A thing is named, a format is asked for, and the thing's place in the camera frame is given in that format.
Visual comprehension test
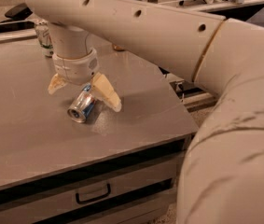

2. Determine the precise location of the grey desk drawer unit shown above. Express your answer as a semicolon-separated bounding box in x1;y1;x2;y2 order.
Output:
0;39;197;224

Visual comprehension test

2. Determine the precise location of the blue silver redbull can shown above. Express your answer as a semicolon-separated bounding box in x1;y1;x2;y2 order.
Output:
67;83;96;123

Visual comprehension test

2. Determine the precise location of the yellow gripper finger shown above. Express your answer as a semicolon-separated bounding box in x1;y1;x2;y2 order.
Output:
90;73;122;112
48;74;67;95

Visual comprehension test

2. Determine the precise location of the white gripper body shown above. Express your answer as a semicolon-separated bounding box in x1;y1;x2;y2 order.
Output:
52;49;100;85

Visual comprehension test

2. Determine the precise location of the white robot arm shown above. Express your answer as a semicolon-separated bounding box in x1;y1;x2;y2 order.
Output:
24;0;264;224

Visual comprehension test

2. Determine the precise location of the brown orange soda can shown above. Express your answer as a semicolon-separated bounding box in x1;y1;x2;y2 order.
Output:
112;44;125;52

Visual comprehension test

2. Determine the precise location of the white green soda can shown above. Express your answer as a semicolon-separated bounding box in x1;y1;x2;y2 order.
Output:
35;20;53;57

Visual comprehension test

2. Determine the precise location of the black drawer handle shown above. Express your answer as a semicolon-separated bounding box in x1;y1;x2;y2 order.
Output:
75;183;111;204

